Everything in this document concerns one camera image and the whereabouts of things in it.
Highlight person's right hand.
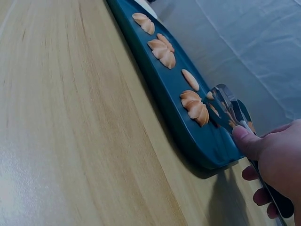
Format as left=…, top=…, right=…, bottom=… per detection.
left=232, top=119, right=301, bottom=226

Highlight shiny metal tongs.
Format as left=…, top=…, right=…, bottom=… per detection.
left=202, top=83, right=295, bottom=221

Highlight orange flower-shaped dough piece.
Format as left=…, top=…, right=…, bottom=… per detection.
left=131, top=12, right=156, bottom=36
left=179, top=89, right=210, bottom=128
left=147, top=33, right=176, bottom=70

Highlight orange oval dough petal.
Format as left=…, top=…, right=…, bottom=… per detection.
left=181, top=68, right=200, bottom=92

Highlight teal rounded tray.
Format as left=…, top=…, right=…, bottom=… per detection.
left=105, top=0, right=248, bottom=170

